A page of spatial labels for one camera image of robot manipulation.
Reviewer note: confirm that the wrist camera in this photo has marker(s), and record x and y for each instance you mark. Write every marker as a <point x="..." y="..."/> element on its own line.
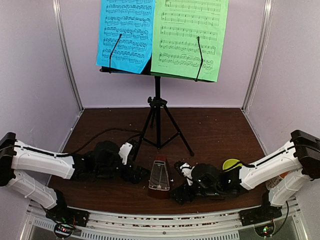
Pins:
<point x="128" y="151"/>
<point x="185" y="170"/>

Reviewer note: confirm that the wooden metronome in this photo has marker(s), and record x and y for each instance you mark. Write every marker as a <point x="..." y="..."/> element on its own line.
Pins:
<point x="159" y="184"/>

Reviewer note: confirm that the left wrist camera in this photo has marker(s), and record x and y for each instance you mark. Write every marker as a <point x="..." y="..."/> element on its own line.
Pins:
<point x="128" y="151"/>

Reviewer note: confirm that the front aluminium rail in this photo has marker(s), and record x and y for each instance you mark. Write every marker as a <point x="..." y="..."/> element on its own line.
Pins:
<point x="219" y="225"/>

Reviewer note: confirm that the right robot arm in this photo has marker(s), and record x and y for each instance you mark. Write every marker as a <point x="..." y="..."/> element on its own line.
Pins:
<point x="298" y="159"/>

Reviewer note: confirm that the black music stand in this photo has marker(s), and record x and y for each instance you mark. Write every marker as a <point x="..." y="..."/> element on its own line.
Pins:
<point x="153" y="119"/>

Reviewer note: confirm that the green sheet music page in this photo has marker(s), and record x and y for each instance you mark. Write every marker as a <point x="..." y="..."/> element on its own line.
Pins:
<point x="188" y="38"/>

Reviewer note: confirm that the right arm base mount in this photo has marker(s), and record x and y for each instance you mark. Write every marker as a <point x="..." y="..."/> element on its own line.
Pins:
<point x="262" y="218"/>

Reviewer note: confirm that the aluminium frame post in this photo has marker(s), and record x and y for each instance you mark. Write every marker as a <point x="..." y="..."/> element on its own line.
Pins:
<point x="56" y="4"/>
<point x="261" y="48"/>

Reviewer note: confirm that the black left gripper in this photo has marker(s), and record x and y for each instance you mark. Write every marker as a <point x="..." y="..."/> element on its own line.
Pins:
<point x="135" y="178"/>

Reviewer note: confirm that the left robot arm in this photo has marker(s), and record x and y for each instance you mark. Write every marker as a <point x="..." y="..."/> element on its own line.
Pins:
<point x="103" y="162"/>

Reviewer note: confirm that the right aluminium frame post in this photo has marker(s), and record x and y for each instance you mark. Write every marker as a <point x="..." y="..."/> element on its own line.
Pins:
<point x="261" y="48"/>

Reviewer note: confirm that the blue sheet music page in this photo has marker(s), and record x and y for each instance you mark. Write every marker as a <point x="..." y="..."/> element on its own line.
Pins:
<point x="125" y="34"/>

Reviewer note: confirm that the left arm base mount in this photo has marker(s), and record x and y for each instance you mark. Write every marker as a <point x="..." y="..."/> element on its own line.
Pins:
<point x="66" y="219"/>

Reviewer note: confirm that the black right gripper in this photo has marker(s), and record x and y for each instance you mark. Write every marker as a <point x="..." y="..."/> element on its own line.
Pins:
<point x="179" y="199"/>

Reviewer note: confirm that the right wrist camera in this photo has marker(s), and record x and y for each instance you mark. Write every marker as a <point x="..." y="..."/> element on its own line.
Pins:
<point x="185" y="170"/>

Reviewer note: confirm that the white patterned mug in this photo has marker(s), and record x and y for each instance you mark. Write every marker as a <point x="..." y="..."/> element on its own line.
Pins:
<point x="271" y="183"/>

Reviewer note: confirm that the left aluminium frame post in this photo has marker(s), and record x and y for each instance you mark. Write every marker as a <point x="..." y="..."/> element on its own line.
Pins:
<point x="56" y="4"/>

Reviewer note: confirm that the lime green bowl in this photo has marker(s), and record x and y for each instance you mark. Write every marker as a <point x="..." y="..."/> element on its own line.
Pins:
<point x="230" y="164"/>

